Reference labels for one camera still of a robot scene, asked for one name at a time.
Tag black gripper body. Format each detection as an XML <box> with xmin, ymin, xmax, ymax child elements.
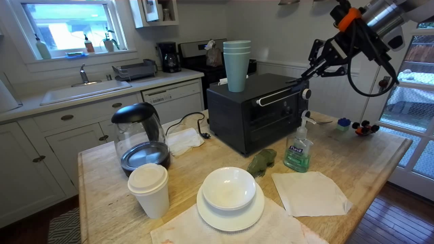
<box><xmin>324</xmin><ymin>3</ymin><xmax>389</xmax><ymax>67</ymax></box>

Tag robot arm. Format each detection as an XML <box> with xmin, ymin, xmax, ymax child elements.
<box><xmin>301</xmin><ymin>0</ymin><xmax>434</xmax><ymax>79</ymax></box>

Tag black toaster oven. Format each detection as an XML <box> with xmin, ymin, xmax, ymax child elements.
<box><xmin>206</xmin><ymin>74</ymin><xmax>311</xmax><ymax>156</ymax></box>

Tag blue and green small cup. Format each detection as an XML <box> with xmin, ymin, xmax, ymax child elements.
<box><xmin>338</xmin><ymin>119</ymin><xmax>351</xmax><ymax>132</ymax></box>

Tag stacked teal plastic cups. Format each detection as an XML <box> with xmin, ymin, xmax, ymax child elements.
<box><xmin>222</xmin><ymin>41</ymin><xmax>251</xmax><ymax>93</ymax></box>

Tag green hand soap bottle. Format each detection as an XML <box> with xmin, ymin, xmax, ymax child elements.
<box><xmin>283</xmin><ymin>110</ymin><xmax>315</xmax><ymax>173</ymax></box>

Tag brown paper bag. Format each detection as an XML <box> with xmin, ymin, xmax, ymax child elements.
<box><xmin>205</xmin><ymin>40</ymin><xmax>222</xmax><ymax>67</ymax></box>

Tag black stainless kitchen stove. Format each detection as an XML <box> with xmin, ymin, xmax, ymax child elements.
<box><xmin>178</xmin><ymin>39</ymin><xmax>259</xmax><ymax>110</ymax></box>

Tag white folded napkin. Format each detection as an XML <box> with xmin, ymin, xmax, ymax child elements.
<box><xmin>273</xmin><ymin>173</ymin><xmax>353</xmax><ymax>217</ymax></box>

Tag black coffee maker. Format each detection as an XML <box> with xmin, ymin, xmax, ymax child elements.
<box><xmin>157</xmin><ymin>43</ymin><xmax>180</xmax><ymax>74</ymax></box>

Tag white dishwasher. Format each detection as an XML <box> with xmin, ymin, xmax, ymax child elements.
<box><xmin>141</xmin><ymin>79</ymin><xmax>203</xmax><ymax>124</ymax></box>

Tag white bowl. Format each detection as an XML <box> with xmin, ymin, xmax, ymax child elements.
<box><xmin>202</xmin><ymin>167</ymin><xmax>256</xmax><ymax>212</ymax></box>

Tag large white paper towel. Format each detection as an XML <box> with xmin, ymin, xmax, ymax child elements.
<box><xmin>151</xmin><ymin>199</ymin><xmax>328</xmax><ymax>244</ymax></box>

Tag white cloth by kettle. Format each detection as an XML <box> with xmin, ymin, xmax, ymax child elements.
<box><xmin>167</xmin><ymin>128</ymin><xmax>205</xmax><ymax>158</ymax></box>

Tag dish drying rack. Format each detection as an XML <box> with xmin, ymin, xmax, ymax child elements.
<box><xmin>113</xmin><ymin>59</ymin><xmax>157</xmax><ymax>82</ymax></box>

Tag white plate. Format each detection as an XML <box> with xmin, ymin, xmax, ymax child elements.
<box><xmin>197</xmin><ymin>188</ymin><xmax>264</xmax><ymax>232</ymax></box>

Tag black glass electric kettle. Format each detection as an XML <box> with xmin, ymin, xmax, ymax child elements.
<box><xmin>111</xmin><ymin>102</ymin><xmax>171</xmax><ymax>175</ymax></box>

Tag green spray bottle on sill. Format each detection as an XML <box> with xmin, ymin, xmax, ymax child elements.
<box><xmin>103</xmin><ymin>29</ymin><xmax>119</xmax><ymax>53</ymax></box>

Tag white paper coffee cup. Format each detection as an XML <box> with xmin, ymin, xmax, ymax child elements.
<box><xmin>127</xmin><ymin>165</ymin><xmax>170</xmax><ymax>219</ymax></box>

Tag red bottle on sill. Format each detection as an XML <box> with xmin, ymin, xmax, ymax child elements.
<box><xmin>84</xmin><ymin>34</ymin><xmax>95</xmax><ymax>53</ymax></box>

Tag kitchen sink faucet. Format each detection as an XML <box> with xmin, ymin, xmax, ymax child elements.
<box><xmin>72</xmin><ymin>64</ymin><xmax>100</xmax><ymax>87</ymax></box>

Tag blue sponge on sill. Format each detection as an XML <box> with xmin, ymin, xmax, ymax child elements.
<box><xmin>65</xmin><ymin>52</ymin><xmax>88</xmax><ymax>60</ymax></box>

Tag white sink basin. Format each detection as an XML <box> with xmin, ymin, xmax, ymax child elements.
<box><xmin>42</xmin><ymin>81</ymin><xmax>130</xmax><ymax>105</ymax></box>

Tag white soap bottle on sill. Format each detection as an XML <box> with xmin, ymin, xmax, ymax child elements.
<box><xmin>35</xmin><ymin>34</ymin><xmax>52</xmax><ymax>60</ymax></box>

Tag white base cabinets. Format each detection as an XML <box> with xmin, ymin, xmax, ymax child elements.
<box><xmin>0</xmin><ymin>91</ymin><xmax>144</xmax><ymax>227</ymax></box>

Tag black oven power cord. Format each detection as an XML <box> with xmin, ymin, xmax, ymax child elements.
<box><xmin>163</xmin><ymin>110</ymin><xmax>212</xmax><ymax>142</ymax></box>

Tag wall shelf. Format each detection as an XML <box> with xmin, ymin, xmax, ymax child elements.
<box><xmin>129</xmin><ymin>0</ymin><xmax>179</xmax><ymax>29</ymax></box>

